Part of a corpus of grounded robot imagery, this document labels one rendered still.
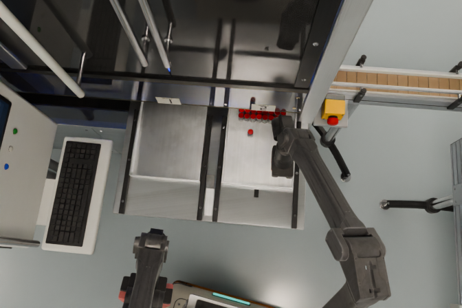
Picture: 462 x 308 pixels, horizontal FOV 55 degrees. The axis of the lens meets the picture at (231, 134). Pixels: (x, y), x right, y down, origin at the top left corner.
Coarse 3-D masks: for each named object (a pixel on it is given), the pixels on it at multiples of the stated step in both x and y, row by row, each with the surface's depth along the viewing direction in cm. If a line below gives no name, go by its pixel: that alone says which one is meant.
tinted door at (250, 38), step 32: (160, 0) 98; (192, 0) 97; (224, 0) 96; (256, 0) 95; (288, 0) 94; (160, 32) 113; (192, 32) 111; (224, 32) 110; (256, 32) 108; (288, 32) 107; (192, 64) 129; (224, 64) 127; (256, 64) 125; (288, 64) 124
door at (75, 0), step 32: (32, 0) 103; (64, 0) 102; (96, 0) 101; (128, 0) 100; (0, 32) 120; (32, 32) 119; (64, 32) 117; (96, 32) 116; (32, 64) 139; (64, 64) 137; (96, 64) 135; (128, 64) 133; (160, 64) 131
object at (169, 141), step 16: (144, 112) 172; (160, 112) 171; (176, 112) 171; (192, 112) 171; (144, 128) 170; (160, 128) 170; (176, 128) 169; (192, 128) 169; (144, 144) 168; (160, 144) 168; (176, 144) 168; (192, 144) 167; (144, 160) 166; (160, 160) 166; (176, 160) 166; (192, 160) 166; (144, 176) 161; (160, 176) 164; (176, 176) 164; (192, 176) 164
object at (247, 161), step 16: (240, 128) 169; (256, 128) 169; (240, 144) 167; (256, 144) 167; (272, 144) 167; (224, 160) 162; (240, 160) 165; (256, 160) 165; (224, 176) 164; (240, 176) 163; (256, 176) 163
